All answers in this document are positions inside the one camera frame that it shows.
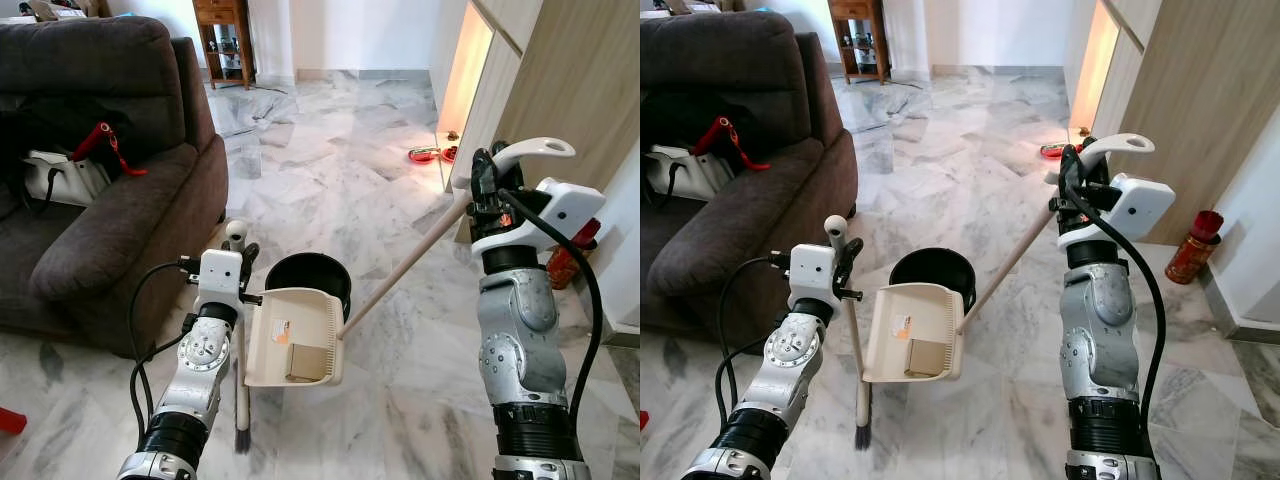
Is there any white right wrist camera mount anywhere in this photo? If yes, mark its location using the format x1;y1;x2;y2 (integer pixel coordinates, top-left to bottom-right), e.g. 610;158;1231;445
1057;172;1177;251
470;178;608;259

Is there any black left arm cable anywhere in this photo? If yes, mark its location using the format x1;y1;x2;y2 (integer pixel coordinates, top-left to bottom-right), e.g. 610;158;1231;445
717;255;796;431
127;258;206;441

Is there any small tan cardboard box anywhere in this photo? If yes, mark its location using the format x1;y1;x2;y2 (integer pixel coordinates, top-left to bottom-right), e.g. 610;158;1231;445
905;338;951;378
285;343;334;383

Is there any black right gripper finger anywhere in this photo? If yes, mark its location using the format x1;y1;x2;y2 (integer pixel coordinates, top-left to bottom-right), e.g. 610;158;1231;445
1050;143;1085;191
470;147;499;196

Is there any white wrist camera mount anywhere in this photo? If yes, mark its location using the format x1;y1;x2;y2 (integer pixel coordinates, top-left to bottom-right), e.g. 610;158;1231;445
197;249;246;309
788;244;841;306
1057;172;1177;251
470;178;608;259

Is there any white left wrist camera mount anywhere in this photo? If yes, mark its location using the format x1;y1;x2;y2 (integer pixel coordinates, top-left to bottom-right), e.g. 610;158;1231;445
788;244;841;306
197;249;246;309

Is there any beige broom with purple bristles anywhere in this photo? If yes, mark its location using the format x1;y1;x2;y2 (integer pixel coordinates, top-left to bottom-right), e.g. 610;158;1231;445
823;214;874;452
224;219;253;456

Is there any white bag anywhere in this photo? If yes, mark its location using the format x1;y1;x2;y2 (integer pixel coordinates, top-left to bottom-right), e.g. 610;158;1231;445
645;143;736;201
22;150;113;209

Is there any black round trash bin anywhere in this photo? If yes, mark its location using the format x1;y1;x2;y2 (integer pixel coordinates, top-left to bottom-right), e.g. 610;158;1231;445
888;247;977;316
264;252;354;323

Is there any tall light wood cabinet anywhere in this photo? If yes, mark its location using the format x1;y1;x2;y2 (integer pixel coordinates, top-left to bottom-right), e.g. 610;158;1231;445
1065;0;1280;246
435;0;641;246

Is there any beige long-handled dustpan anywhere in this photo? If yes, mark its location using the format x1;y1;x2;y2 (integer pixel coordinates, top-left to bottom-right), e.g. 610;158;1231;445
862;133;1157;384
243;137;577;389

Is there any red patterned cylindrical canister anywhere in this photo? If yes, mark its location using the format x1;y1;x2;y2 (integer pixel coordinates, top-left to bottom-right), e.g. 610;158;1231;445
548;218;602;291
1164;210;1226;286

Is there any black garment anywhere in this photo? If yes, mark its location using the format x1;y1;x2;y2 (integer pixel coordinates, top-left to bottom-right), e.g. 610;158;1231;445
0;95;136;221
640;90;751;201

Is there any red strap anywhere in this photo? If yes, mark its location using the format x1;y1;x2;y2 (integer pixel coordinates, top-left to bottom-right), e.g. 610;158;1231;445
68;121;149;178
690;116;773;173

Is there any dark brown fabric sofa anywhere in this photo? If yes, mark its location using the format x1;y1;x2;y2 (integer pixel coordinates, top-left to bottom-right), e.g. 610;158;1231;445
0;15;229;359
640;10;861;341

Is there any small brown wooden shelf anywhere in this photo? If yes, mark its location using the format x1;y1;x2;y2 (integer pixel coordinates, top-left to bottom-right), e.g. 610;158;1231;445
192;0;255;91
828;0;891;86

